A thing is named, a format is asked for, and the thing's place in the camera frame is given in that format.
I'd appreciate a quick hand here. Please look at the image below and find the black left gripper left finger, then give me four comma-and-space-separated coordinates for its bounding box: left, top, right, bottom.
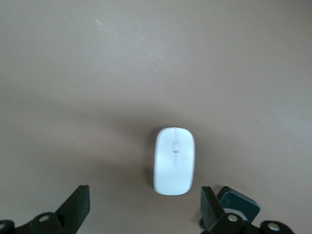
0, 185, 91, 234

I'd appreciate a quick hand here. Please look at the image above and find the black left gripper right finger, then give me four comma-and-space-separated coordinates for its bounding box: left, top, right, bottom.
198, 186, 294, 234

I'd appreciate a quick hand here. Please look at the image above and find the white computer mouse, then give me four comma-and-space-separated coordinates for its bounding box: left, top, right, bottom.
153, 126, 195, 195

